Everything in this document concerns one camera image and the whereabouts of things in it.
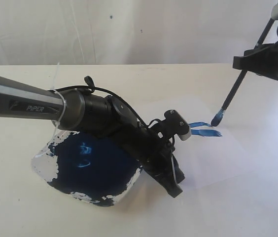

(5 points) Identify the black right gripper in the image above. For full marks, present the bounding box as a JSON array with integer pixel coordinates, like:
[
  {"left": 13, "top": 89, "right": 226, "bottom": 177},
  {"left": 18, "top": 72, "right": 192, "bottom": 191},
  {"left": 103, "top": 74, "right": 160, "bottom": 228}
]
[{"left": 232, "top": 41, "right": 278, "bottom": 81}]

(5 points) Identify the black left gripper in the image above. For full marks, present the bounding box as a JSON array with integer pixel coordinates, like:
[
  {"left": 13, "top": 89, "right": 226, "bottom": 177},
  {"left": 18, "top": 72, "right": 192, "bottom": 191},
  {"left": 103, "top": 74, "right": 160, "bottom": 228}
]
[{"left": 115, "top": 123, "right": 185, "bottom": 198}]

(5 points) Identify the white paper sheet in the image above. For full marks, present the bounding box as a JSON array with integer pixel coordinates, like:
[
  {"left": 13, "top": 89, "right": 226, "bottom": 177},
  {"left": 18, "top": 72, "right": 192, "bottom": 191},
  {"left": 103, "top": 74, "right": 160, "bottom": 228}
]
[{"left": 138, "top": 95, "right": 257, "bottom": 192}]

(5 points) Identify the black paintbrush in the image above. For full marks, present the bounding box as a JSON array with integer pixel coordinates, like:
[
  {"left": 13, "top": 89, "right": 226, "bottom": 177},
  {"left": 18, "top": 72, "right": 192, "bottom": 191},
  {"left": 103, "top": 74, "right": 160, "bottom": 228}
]
[{"left": 210, "top": 18, "right": 275, "bottom": 127}]

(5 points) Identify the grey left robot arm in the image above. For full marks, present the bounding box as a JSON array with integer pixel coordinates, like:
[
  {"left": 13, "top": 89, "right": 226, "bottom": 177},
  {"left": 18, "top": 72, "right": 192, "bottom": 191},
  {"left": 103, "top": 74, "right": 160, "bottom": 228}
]
[{"left": 0, "top": 76, "right": 191, "bottom": 197}]

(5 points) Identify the white square paint plate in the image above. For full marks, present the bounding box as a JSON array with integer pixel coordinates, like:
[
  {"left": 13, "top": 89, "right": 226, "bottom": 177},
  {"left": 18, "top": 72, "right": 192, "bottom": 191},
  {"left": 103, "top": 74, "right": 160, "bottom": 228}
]
[{"left": 31, "top": 131, "right": 143, "bottom": 207}]

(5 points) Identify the white zip tie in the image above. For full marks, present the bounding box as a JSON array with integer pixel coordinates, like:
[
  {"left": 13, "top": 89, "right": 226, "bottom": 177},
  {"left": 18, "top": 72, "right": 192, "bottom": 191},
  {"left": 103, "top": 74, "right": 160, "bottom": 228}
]
[{"left": 50, "top": 62, "right": 67, "bottom": 142}]

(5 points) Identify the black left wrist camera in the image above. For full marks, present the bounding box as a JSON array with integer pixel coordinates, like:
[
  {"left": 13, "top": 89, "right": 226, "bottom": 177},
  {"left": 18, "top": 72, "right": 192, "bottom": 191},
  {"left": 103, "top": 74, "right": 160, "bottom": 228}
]
[{"left": 159, "top": 110, "right": 191, "bottom": 141}]

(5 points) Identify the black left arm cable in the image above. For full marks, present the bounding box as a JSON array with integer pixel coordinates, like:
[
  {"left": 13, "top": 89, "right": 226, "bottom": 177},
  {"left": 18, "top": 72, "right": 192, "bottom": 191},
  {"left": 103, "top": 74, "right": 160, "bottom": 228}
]
[{"left": 52, "top": 76, "right": 154, "bottom": 131}]

